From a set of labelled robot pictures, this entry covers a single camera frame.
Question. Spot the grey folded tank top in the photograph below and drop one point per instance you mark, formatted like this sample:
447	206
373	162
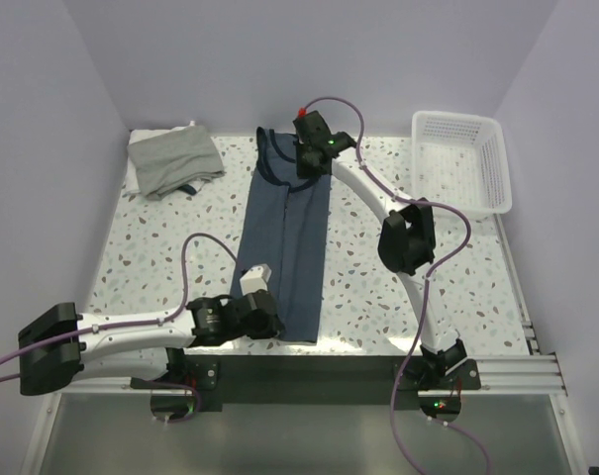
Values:
163	161

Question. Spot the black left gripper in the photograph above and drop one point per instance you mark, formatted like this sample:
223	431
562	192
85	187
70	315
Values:
272	328

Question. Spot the aluminium frame rail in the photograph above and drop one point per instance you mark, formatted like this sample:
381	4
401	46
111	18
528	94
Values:
498	375

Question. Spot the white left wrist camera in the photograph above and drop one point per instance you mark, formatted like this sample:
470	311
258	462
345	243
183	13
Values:
255	279

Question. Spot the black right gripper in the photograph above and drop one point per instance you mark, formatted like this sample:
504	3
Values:
304	173

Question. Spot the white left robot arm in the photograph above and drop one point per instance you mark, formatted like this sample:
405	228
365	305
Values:
62	346

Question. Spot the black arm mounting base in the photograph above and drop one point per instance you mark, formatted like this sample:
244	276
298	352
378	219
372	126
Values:
302	380

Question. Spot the blue printed tank top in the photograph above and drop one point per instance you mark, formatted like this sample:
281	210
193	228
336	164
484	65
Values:
285	227

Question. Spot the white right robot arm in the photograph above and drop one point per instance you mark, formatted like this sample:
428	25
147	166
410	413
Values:
406	243

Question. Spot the white plastic laundry basket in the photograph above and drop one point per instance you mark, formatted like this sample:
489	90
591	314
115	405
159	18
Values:
460	160

